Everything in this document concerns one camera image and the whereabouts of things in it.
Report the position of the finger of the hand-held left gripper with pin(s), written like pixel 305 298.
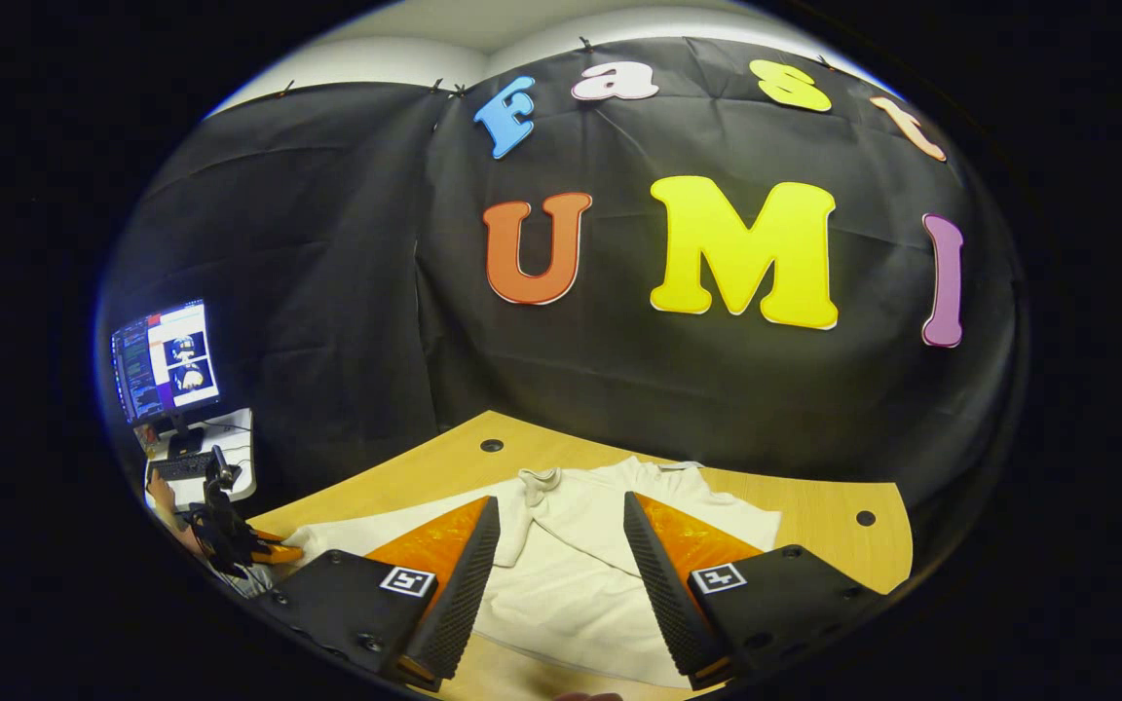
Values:
pixel 277 553

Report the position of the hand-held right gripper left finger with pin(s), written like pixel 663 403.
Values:
pixel 464 594

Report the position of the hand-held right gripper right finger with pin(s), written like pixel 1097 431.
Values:
pixel 663 594

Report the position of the cream white garment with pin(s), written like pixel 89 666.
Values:
pixel 580 584

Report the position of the black keyboard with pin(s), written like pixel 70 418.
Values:
pixel 181 466

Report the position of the white desk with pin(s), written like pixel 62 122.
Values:
pixel 238 428

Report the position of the computer monitor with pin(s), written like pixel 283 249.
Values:
pixel 167 360

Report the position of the black backdrop cloth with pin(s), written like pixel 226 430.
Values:
pixel 678 389

